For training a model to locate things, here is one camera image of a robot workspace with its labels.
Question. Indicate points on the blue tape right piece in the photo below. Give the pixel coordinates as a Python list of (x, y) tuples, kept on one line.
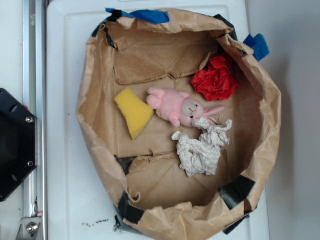
[(259, 46)]

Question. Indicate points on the metal corner bracket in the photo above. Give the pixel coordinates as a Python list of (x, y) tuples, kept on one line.
[(31, 228)]

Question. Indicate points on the brown paper bag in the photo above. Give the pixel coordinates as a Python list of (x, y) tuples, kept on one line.
[(143, 176)]

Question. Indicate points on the blue tape top piece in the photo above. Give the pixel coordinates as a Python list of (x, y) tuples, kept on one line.
[(152, 16)]

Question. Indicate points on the crumpled red paper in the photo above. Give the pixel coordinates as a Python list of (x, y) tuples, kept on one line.
[(215, 81)]

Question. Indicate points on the white paper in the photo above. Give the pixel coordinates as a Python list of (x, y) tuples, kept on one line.
[(201, 156)]

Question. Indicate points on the pink plush bunny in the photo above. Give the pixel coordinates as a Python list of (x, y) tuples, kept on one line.
[(177, 107)]

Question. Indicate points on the blue tape piece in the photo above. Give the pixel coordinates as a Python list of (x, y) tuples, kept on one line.
[(259, 46), (152, 16)]

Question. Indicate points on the yellow sponge wedge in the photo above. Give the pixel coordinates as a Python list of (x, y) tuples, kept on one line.
[(136, 112)]

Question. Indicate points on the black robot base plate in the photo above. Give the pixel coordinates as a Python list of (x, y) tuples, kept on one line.
[(17, 144)]

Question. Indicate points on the aluminium frame rail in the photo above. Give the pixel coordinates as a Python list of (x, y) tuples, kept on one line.
[(34, 72)]

